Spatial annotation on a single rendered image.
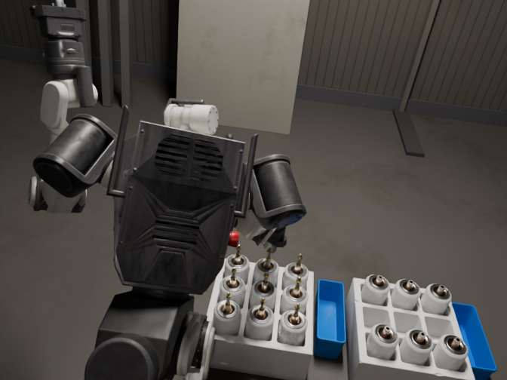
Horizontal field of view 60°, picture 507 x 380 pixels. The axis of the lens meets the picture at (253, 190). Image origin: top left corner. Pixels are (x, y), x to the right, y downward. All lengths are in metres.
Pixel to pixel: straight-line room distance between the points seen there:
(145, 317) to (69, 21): 0.71
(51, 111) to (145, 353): 0.63
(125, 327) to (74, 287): 1.21
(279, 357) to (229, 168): 0.96
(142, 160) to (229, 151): 0.16
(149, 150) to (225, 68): 2.30
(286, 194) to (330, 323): 1.04
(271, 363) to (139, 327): 0.90
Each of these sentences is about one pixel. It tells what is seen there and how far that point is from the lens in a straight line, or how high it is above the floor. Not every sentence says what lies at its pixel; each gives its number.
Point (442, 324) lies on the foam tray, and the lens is 1.91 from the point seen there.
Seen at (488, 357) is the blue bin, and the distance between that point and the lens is 1.96.
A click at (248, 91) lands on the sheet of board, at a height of 0.26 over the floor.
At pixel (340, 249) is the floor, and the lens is 2.25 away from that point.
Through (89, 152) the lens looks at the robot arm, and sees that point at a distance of 0.95.
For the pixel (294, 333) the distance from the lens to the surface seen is 1.57.
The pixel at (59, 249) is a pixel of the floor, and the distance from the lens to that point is 2.23.
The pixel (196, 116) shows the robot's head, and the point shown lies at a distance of 0.99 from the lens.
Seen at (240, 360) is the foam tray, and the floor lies 0.08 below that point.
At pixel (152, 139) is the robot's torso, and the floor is 1.09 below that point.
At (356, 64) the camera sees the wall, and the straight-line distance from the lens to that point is 3.63.
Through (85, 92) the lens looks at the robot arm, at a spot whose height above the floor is 1.03.
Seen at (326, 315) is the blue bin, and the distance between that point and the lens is 1.95.
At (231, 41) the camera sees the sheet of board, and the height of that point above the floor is 0.57.
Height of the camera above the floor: 1.50
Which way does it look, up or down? 36 degrees down
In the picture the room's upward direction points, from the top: 6 degrees clockwise
